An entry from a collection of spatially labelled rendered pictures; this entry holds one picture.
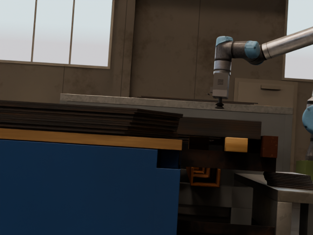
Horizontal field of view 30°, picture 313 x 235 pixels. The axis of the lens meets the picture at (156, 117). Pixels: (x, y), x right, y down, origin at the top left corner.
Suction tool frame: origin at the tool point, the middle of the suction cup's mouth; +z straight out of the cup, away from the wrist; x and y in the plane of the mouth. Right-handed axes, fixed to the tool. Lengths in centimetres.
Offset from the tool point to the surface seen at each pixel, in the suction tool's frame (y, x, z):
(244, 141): 95, 16, 19
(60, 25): -738, -371, -210
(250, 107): -69, 11, -9
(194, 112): -65, -20, -3
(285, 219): 95, 29, 39
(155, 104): -61, -41, -6
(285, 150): -73, 31, 13
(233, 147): 95, 14, 20
